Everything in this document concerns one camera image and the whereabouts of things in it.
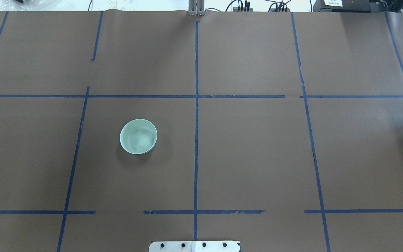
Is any mint green bowl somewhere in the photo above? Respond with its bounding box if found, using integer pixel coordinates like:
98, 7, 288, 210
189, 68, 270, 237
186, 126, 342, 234
119, 119, 158, 155

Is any black desktop box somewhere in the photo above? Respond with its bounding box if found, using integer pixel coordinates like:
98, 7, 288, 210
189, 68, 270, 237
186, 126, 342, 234
312, 0, 371, 13

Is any aluminium frame post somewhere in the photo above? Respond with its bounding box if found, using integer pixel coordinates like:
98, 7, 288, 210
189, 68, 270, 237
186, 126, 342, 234
188, 0, 206, 16

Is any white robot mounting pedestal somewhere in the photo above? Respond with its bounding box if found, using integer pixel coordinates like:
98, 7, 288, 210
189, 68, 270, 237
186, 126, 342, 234
148, 240, 241, 252

